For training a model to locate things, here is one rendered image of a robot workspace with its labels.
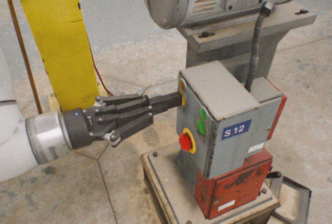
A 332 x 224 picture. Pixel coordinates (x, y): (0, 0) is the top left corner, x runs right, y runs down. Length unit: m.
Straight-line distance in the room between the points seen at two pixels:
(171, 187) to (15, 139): 0.95
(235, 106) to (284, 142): 1.52
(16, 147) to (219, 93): 0.37
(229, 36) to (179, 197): 0.83
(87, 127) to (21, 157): 0.12
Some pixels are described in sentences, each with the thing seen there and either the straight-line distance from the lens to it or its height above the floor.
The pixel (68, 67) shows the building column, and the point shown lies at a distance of 1.82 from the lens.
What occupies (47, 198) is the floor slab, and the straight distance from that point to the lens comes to 1.80.
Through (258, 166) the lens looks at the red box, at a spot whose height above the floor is 0.61.
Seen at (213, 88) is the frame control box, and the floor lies 1.12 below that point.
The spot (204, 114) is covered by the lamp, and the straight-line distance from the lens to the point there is 0.52.
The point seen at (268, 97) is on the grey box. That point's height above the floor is 0.93.
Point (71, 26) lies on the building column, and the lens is 1.69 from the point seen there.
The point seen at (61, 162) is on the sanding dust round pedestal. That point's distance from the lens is 1.91.
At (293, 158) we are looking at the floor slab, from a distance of 1.98.
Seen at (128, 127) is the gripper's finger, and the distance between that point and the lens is 0.54.
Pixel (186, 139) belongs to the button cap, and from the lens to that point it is 0.63.
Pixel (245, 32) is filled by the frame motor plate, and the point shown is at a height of 1.12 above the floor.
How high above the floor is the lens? 1.49
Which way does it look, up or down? 44 degrees down
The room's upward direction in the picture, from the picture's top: straight up
